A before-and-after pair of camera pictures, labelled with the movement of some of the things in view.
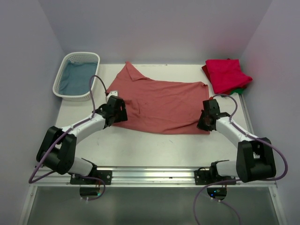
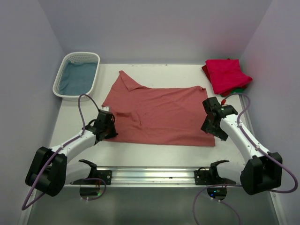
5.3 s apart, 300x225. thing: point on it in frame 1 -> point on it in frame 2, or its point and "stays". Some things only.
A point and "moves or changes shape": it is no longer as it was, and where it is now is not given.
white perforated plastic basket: (72, 81) stays
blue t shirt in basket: (76, 79) stays
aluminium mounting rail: (146, 176) stays
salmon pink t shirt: (158, 107) moves or changes shape
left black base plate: (106, 175) stays
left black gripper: (122, 116) -> (113, 133)
